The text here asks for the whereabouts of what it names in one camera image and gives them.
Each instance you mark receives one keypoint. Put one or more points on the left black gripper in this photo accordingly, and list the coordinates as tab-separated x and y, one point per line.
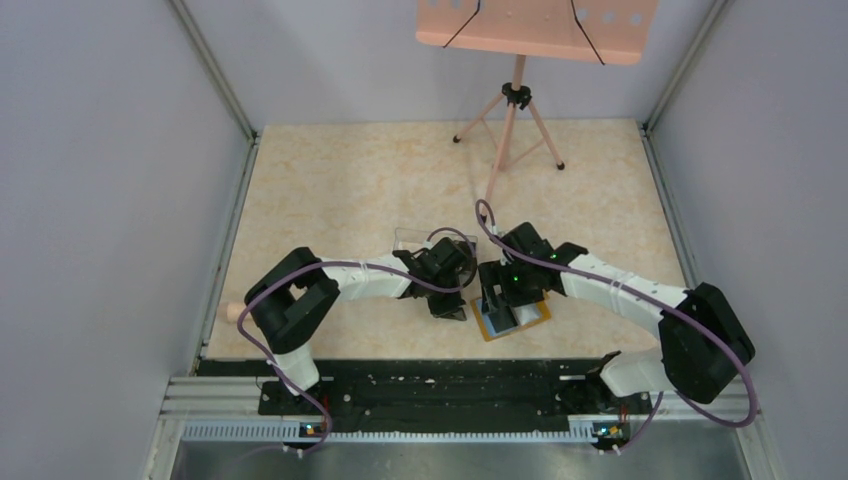
450	309

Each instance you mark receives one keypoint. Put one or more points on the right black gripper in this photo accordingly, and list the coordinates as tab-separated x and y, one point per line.
494	272

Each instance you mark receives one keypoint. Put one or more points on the orange leather card holder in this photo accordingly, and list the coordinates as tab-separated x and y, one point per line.
528	316

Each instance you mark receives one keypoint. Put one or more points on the clear plastic card box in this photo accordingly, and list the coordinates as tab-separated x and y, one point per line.
413	240

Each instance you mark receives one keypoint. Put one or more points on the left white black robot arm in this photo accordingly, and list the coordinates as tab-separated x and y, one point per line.
289	303

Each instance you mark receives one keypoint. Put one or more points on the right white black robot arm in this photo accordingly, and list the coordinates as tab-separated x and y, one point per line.
702	346

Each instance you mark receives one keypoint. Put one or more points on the pink music stand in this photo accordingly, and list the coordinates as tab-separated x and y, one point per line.
605	32

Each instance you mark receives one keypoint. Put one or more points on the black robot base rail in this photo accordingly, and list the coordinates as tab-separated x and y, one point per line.
441	396

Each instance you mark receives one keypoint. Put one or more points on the wooden handle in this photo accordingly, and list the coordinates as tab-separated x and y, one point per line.
233	310

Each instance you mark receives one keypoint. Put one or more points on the white slotted cable duct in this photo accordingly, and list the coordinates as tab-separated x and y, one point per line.
296	432

